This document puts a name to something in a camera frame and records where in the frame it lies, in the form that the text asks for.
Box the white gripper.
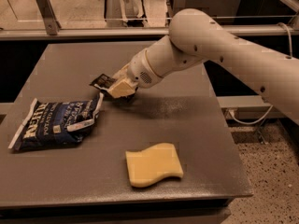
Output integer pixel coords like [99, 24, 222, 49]
[107, 49, 163, 98]

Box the black rxbar chocolate bar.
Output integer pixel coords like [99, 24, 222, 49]
[90, 74, 116, 91]

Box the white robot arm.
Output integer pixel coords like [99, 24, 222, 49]
[107, 8, 299, 123]

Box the blue potato chip bag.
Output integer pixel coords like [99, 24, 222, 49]
[8, 92, 104, 151]

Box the yellow wavy sponge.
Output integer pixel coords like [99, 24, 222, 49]
[125, 143, 184, 188]

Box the left metal rail bracket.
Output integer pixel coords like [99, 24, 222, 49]
[36, 0, 61, 35]

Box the white cable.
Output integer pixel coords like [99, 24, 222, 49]
[228, 21, 293, 126]

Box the horizontal metal rail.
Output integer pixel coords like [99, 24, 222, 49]
[0, 24, 299, 41]

